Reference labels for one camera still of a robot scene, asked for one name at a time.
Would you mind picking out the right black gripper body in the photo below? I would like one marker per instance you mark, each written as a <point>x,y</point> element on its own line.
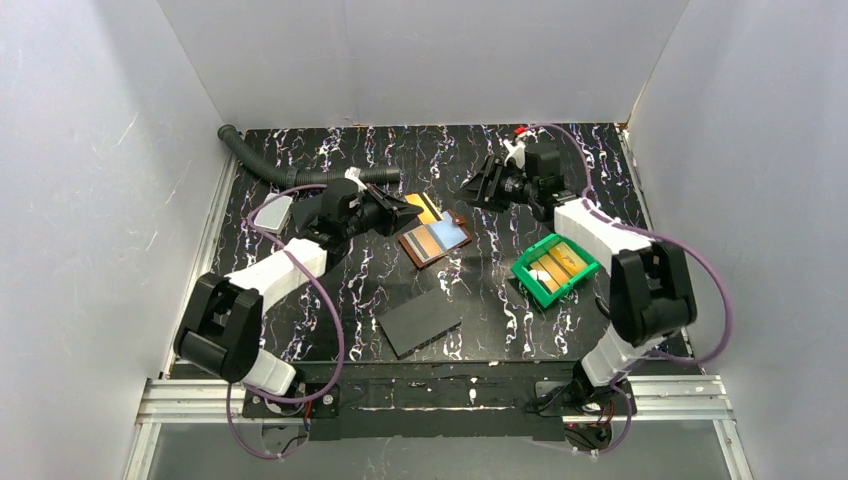
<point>497,185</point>

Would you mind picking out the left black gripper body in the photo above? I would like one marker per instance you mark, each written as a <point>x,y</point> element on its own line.
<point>371,209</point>

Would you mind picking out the gold credit card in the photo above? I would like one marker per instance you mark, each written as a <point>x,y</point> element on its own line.
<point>429,213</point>

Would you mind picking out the brown leather card holder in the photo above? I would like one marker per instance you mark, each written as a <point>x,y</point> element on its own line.
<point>427,243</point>

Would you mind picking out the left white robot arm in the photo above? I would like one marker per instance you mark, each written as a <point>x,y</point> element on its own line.
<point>222,323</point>

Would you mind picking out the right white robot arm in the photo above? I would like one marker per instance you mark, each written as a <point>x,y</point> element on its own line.
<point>650,291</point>

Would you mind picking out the cards in green tray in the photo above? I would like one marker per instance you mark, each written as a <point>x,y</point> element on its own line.
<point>554,266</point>

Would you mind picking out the green plastic card tray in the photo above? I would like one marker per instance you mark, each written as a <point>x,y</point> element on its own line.
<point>534,288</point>

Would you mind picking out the white plastic box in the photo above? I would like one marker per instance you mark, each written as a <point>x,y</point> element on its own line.
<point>275,214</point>

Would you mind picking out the black foam block front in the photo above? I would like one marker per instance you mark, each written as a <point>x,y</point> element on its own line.
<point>418,322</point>

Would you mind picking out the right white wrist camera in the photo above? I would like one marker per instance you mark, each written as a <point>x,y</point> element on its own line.
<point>515,146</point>

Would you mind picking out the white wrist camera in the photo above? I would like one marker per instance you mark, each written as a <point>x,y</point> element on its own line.
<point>515,146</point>
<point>353,174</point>

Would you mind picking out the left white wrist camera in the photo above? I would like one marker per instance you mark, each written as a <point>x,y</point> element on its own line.
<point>353,174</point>

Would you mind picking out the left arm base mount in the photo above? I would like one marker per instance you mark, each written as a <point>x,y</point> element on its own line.
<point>280,399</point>

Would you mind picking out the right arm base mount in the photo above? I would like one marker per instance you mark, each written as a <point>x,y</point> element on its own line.
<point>599,423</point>

